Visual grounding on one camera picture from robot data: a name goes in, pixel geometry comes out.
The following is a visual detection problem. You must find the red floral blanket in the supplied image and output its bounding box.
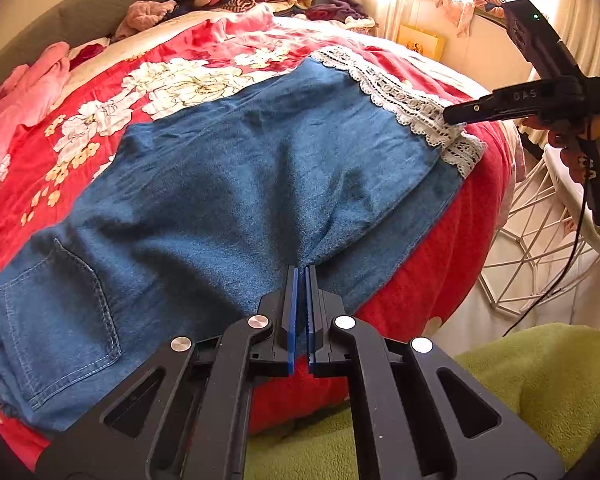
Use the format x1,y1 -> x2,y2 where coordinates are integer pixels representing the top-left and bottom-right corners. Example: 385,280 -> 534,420
0,7 -> 518,471

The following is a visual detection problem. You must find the person's right hand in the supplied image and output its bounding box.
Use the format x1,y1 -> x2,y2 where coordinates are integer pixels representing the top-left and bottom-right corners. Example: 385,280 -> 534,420
522,115 -> 600,186

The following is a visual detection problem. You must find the white wire side table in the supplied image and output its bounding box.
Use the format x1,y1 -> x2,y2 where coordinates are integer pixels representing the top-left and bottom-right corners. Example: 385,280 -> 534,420
480,125 -> 600,318

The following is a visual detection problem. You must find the pink quilt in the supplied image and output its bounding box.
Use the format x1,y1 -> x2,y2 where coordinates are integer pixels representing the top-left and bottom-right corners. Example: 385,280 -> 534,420
0,41 -> 72,221

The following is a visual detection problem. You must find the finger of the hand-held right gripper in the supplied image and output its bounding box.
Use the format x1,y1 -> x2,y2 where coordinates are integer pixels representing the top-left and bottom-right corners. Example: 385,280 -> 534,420
442,86 -> 538,126

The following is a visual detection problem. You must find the purple garment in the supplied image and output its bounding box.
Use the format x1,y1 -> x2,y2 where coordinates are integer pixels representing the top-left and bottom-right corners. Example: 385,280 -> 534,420
305,0 -> 376,28

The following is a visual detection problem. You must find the pink fluffy garment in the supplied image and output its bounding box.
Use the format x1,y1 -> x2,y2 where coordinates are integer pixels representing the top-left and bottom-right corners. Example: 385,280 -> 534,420
112,0 -> 178,41

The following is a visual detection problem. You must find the green fleece cloth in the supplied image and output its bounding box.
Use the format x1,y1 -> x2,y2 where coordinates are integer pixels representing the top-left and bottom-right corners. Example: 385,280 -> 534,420
242,322 -> 600,480

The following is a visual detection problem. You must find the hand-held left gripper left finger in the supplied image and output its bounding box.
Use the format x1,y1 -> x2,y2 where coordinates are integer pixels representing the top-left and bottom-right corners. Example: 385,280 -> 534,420
35,266 -> 301,480

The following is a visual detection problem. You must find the blue denim pants lace trim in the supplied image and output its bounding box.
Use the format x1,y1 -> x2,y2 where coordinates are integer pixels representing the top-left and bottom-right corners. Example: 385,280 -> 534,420
0,56 -> 488,433

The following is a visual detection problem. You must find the yellow box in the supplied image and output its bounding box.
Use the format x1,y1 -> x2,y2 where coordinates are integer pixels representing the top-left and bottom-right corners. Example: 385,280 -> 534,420
397,24 -> 446,61

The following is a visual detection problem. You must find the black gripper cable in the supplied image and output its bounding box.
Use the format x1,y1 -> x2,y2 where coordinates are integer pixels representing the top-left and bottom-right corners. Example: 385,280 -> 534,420
502,125 -> 598,337

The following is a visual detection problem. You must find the grey headboard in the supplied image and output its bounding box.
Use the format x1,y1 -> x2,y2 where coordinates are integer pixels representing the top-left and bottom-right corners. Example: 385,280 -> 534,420
0,0 -> 191,111

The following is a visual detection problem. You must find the pink floral cloth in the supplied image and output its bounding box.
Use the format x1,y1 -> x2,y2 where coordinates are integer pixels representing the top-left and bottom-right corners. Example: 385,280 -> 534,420
432,0 -> 506,37

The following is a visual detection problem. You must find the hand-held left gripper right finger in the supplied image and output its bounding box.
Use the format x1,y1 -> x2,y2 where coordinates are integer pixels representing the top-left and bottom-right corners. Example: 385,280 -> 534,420
304,265 -> 566,480

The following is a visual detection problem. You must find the dark red garment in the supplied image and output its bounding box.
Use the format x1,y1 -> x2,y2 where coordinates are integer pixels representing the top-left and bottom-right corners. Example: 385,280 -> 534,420
70,44 -> 105,67

